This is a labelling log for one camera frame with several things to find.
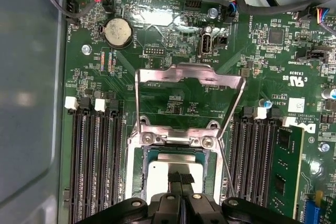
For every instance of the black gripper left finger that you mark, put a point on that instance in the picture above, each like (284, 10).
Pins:
(165, 208)

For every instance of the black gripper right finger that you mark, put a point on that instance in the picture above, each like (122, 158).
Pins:
(199, 208)

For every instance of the silver CPU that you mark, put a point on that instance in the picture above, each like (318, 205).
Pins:
(157, 179)

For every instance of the metal locking lever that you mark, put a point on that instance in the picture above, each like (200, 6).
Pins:
(227, 169)

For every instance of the green RAM stick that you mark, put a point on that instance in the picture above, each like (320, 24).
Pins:
(286, 171)

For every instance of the green motherboard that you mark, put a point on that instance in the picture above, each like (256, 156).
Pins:
(236, 58)

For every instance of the silver coin battery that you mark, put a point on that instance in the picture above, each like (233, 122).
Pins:
(118, 32)

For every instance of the black PC case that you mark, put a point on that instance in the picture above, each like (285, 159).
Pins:
(26, 77)

